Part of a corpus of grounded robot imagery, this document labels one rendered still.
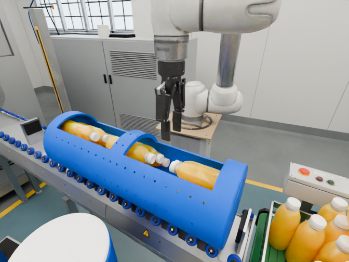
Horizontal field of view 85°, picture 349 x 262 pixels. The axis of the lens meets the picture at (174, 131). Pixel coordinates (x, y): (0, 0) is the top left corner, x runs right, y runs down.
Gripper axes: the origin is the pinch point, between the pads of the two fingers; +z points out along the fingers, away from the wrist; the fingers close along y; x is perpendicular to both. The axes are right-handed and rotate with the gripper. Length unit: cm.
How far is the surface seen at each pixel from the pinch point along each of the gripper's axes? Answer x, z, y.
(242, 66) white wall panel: -38, 27, -283
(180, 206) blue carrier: 9.9, 19.0, 11.2
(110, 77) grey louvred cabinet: -176, 32, -135
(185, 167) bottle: 6.0, 13.3, 0.8
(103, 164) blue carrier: -23.4, 17.1, 10.4
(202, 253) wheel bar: 17.6, 40.6, 8.6
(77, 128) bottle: -50, 13, 2
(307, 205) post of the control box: 48, 37, -29
